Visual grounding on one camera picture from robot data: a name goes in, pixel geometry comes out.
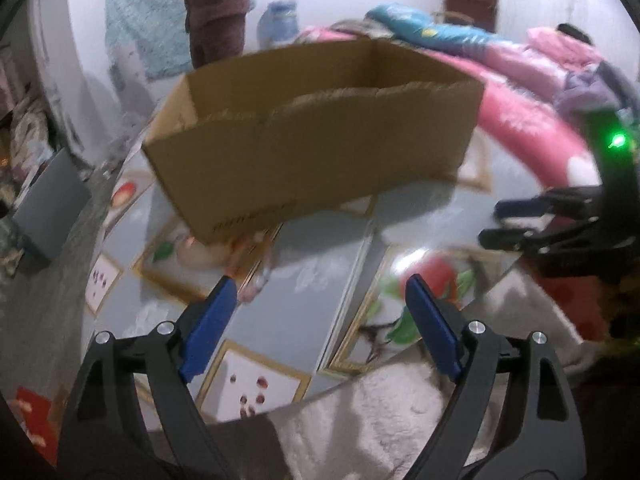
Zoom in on pink padded jacket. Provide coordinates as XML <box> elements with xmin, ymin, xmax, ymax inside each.
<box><xmin>527</xmin><ymin>24</ymin><xmax>602</xmax><ymax>68</ymax></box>

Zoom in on grey storage box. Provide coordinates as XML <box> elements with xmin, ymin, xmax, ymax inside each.
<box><xmin>12</xmin><ymin>149</ymin><xmax>93</xmax><ymax>261</ymax></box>

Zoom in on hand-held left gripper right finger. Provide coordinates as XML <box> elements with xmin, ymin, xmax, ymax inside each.
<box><xmin>405</xmin><ymin>273</ymin><xmax>588</xmax><ymax>480</ymax></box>

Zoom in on pile of light clothes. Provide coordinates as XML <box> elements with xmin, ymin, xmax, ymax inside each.
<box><xmin>0</xmin><ymin>95</ymin><xmax>56</xmax><ymax>186</ymax></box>

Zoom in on teal printed pillow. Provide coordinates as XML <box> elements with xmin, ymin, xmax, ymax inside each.
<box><xmin>367</xmin><ymin>4</ymin><xmax>493</xmax><ymax>51</ymax></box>

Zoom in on dark red cloth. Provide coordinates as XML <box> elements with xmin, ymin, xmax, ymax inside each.
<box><xmin>547</xmin><ymin>280</ymin><xmax>617</xmax><ymax>342</ymax></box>

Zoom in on blue water jug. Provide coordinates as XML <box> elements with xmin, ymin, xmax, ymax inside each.
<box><xmin>257</xmin><ymin>1</ymin><xmax>301</xmax><ymax>50</ymax></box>

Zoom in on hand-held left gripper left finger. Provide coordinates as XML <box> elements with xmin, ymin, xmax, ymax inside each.
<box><xmin>57</xmin><ymin>275</ymin><xmax>238</xmax><ymax>480</ymax></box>

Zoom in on teal patterned hanging cloth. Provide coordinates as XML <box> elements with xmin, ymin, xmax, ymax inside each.
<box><xmin>104</xmin><ymin>0</ymin><xmax>193</xmax><ymax>80</ymax></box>

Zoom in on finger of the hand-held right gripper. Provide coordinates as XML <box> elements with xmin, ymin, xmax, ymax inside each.
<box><xmin>478</xmin><ymin>216</ymin><xmax>602</xmax><ymax>253</ymax></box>
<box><xmin>495</xmin><ymin>186</ymin><xmax>602</xmax><ymax>221</ymax></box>

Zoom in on brown cardboard box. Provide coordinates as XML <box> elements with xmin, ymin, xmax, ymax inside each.
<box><xmin>141</xmin><ymin>39</ymin><xmax>486</xmax><ymax>247</ymax></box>

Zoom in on white fluffy blanket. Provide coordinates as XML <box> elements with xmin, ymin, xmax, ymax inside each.
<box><xmin>150</xmin><ymin>270</ymin><xmax>587</xmax><ymax>480</ymax></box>

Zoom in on red printed bag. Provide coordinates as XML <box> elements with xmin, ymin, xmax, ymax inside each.
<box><xmin>14</xmin><ymin>385</ymin><xmax>63</xmax><ymax>453</ymax></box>

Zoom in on pink floral blanket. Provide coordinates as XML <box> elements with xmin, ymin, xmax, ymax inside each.
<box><xmin>300</xmin><ymin>25</ymin><xmax>603</xmax><ymax>196</ymax></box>

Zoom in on lilac garment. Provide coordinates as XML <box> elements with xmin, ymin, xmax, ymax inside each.
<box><xmin>554</xmin><ymin>66</ymin><xmax>632</xmax><ymax>117</ymax></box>

